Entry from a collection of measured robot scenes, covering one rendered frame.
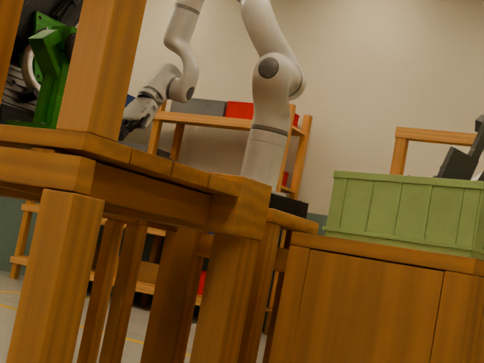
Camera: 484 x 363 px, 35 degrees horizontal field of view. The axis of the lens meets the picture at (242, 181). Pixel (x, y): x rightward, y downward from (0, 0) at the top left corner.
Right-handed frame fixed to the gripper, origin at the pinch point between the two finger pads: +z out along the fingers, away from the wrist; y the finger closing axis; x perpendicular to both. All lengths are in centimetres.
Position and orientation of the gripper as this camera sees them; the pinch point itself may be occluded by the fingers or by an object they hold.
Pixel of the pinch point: (121, 133)
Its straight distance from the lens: 248.4
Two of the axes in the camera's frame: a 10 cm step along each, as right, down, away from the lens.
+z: -4.6, 7.0, -5.5
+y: -8.2, -1.0, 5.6
